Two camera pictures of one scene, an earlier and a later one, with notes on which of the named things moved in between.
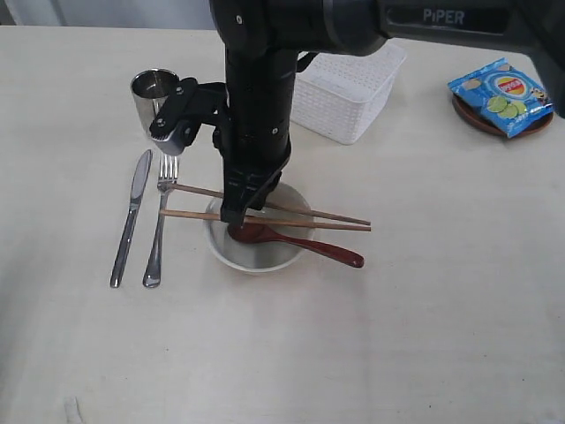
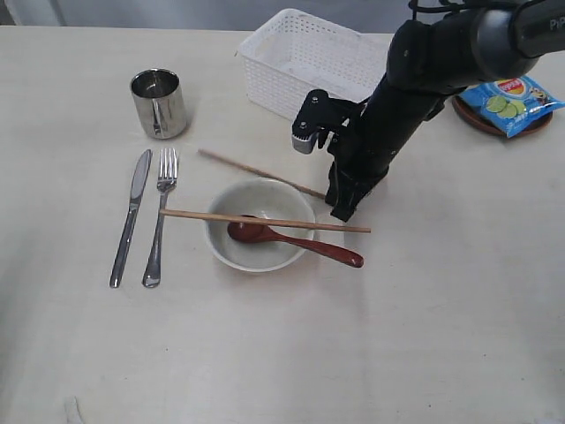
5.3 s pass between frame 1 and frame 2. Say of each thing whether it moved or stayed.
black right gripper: moved
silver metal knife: stayed
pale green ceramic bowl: stayed
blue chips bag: stayed
